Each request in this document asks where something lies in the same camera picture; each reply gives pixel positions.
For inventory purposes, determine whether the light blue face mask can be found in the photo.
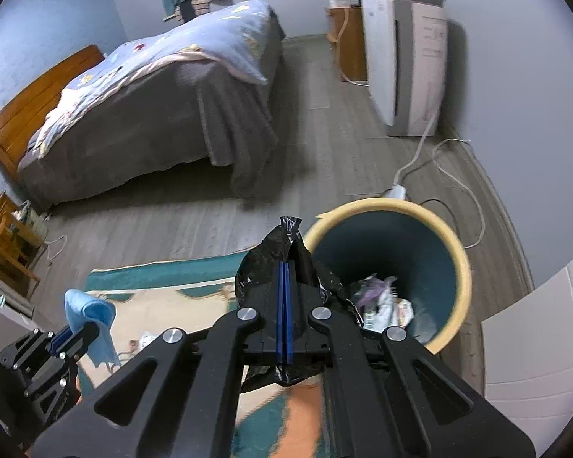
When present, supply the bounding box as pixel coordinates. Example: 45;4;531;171
63;287;122;370

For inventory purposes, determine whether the black plastic bag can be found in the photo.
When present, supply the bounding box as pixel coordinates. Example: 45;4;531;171
235;216;362;393

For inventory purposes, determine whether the teal yellow trash bin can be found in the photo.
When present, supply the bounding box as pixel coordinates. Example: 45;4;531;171
304;197;472;355

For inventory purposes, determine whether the wooden bedside stand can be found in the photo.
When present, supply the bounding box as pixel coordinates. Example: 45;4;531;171
0;191;48;298

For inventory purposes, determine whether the white power strip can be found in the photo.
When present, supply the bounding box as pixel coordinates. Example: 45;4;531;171
381;184;408;201

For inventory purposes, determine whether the wooden headboard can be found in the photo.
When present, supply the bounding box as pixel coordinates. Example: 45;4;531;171
0;45;103;182

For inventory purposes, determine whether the bed with grey cover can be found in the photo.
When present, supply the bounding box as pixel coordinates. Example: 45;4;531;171
17;13;283;209

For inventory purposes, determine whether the white air purifier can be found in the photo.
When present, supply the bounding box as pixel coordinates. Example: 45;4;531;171
361;0;448;137

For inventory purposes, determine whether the light blue quilt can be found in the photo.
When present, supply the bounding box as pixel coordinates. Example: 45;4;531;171
29;0;275;158

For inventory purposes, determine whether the wooden cabinet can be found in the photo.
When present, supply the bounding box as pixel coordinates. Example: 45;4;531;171
325;6;367;83

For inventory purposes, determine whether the white power cable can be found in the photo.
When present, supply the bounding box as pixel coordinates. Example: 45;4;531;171
336;6;488;252

